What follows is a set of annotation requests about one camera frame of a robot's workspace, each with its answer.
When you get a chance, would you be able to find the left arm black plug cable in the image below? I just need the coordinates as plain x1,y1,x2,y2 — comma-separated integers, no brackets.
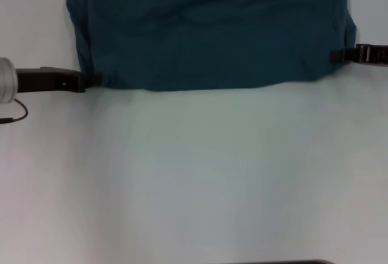
0,97,29,125

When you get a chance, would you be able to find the teal blue printed t-shirt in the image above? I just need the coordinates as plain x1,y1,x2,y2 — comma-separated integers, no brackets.
65,0,358,93

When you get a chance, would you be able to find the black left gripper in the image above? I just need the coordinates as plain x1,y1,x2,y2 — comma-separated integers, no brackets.
15,66,104,94

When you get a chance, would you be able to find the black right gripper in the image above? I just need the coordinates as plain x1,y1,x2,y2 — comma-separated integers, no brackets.
329,43,388,65

